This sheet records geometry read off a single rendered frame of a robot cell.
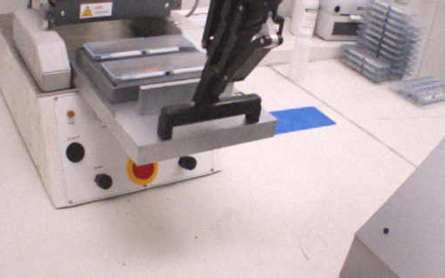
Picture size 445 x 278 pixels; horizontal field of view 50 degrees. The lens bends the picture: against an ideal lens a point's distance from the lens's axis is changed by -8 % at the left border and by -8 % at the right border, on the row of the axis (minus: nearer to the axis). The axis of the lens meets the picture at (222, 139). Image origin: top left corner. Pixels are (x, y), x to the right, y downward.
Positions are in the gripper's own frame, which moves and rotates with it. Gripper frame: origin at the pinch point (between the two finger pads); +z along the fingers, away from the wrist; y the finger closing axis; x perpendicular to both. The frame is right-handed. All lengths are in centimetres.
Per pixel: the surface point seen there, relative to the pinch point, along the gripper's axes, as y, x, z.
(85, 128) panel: -13.9, -9.4, 22.0
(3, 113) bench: -40, -18, 44
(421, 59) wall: -68, 201, 77
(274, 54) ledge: -46, 63, 43
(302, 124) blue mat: -14, 47, 35
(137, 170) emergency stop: -7.0, -1.3, 27.4
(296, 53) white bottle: -38, 62, 35
